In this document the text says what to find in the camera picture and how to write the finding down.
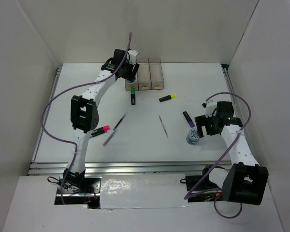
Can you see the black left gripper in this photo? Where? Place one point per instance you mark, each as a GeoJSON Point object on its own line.
{"type": "Point", "coordinates": [131, 76]}

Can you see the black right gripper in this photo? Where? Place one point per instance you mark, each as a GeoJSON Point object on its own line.
{"type": "Point", "coordinates": [201, 121]}

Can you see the purple capped black highlighter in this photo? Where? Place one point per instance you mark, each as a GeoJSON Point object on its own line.
{"type": "Point", "coordinates": [188, 119]}

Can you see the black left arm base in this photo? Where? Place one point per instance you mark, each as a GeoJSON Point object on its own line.
{"type": "Point", "coordinates": [88, 194]}

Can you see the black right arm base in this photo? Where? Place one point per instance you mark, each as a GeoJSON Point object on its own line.
{"type": "Point", "coordinates": [190, 181]}

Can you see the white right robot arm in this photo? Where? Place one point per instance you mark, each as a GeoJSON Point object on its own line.
{"type": "Point", "coordinates": [245, 182]}

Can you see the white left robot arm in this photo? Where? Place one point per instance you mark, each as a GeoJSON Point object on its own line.
{"type": "Point", "coordinates": [84, 111]}

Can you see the middle clear storage bin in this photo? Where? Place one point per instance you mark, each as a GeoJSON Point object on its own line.
{"type": "Point", "coordinates": [143, 74]}

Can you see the clear storage bin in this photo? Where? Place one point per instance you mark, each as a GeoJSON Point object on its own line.
{"type": "Point", "coordinates": [156, 74]}
{"type": "Point", "coordinates": [143, 74]}
{"type": "Point", "coordinates": [132, 85]}

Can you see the left clear storage bin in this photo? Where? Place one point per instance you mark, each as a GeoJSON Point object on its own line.
{"type": "Point", "coordinates": [132, 85]}

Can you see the right clear storage bin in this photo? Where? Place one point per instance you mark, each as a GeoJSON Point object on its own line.
{"type": "Point", "coordinates": [156, 74]}

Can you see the green capped black highlighter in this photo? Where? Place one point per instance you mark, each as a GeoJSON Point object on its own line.
{"type": "Point", "coordinates": [132, 96]}

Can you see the yellow capped black highlighter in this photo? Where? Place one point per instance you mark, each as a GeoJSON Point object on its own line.
{"type": "Point", "coordinates": [168, 97]}

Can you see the thin black white pen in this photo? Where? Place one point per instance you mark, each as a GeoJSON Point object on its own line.
{"type": "Point", "coordinates": [163, 126]}

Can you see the dark blue gel pen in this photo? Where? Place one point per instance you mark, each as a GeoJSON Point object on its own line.
{"type": "Point", "coordinates": [118, 123]}

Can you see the pink capped black highlighter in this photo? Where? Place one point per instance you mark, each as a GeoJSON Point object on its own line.
{"type": "Point", "coordinates": [100, 131]}

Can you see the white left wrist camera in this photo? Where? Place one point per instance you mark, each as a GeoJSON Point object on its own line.
{"type": "Point", "coordinates": [132, 56]}

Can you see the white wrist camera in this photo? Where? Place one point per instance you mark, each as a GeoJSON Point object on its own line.
{"type": "Point", "coordinates": [210, 107]}
{"type": "Point", "coordinates": [132, 56]}

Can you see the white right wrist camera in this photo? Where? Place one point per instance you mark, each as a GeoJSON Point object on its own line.
{"type": "Point", "coordinates": [210, 107]}

